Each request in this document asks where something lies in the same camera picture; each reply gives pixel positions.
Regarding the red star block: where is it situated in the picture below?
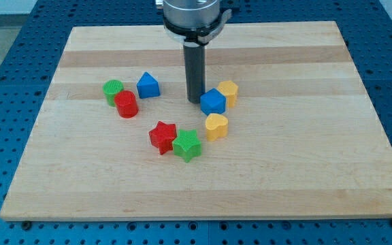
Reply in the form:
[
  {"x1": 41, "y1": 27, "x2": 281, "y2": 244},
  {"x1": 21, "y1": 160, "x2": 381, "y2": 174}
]
[{"x1": 148, "y1": 121, "x2": 177, "y2": 154}]

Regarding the yellow heart block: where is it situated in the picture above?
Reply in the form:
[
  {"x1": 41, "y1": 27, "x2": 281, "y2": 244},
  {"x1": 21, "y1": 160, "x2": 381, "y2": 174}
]
[{"x1": 205, "y1": 113, "x2": 229, "y2": 142}]

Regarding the green star block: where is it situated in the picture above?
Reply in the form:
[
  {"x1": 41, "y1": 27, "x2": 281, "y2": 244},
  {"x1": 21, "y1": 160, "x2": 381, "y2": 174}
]
[{"x1": 172, "y1": 129, "x2": 202, "y2": 163}]

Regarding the light wooden board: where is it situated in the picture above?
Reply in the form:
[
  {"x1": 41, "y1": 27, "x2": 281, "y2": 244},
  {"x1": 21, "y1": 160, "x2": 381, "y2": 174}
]
[{"x1": 0, "y1": 21, "x2": 392, "y2": 221}]

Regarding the blue cube block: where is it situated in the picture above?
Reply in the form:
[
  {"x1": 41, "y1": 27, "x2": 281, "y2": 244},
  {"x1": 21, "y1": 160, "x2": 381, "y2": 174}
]
[{"x1": 200, "y1": 88, "x2": 226, "y2": 116}]

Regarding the yellow hexagon block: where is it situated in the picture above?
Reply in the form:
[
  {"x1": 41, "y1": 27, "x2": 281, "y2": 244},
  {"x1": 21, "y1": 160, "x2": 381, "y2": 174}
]
[{"x1": 217, "y1": 80, "x2": 239, "y2": 108}]

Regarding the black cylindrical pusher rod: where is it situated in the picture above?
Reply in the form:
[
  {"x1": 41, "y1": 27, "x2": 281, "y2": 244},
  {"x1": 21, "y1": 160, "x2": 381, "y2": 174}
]
[{"x1": 184, "y1": 46, "x2": 206, "y2": 103}]

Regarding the blue triangular prism block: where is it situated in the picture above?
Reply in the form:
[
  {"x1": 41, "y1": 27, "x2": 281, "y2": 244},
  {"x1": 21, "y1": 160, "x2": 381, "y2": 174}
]
[{"x1": 136, "y1": 72, "x2": 161, "y2": 99}]

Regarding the red cylinder block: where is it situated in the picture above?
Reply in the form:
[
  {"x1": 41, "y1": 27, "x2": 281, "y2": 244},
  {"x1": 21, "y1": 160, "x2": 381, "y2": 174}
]
[{"x1": 114, "y1": 90, "x2": 139, "y2": 118}]

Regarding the green cylinder block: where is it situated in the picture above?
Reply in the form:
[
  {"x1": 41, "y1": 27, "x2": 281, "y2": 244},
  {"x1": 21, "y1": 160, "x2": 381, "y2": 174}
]
[{"x1": 102, "y1": 80, "x2": 124, "y2": 107}]

